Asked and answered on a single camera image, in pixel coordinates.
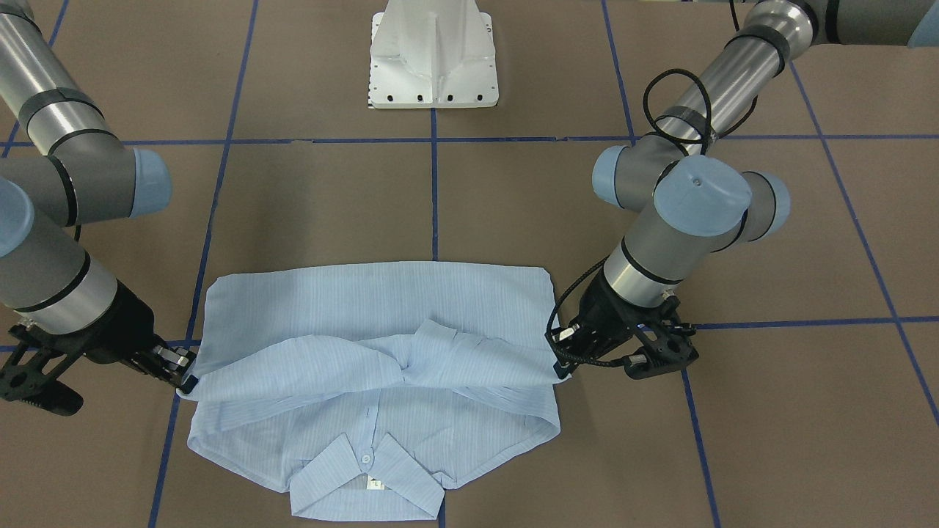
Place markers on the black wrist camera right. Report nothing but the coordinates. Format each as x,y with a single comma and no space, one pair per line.
31,373

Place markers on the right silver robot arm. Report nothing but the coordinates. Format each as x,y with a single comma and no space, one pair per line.
70,306

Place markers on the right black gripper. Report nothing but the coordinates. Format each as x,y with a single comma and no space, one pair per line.
123,330

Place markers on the light blue button shirt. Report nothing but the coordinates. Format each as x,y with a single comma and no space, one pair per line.
365,391

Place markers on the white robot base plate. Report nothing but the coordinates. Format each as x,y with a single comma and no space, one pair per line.
432,55

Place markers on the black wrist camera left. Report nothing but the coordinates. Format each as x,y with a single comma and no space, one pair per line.
665,340

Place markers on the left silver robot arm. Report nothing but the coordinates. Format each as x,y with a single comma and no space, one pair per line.
689,204

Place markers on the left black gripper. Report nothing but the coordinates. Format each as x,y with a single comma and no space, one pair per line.
603,314

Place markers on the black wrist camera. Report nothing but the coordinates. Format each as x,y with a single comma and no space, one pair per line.
31,373
665,340

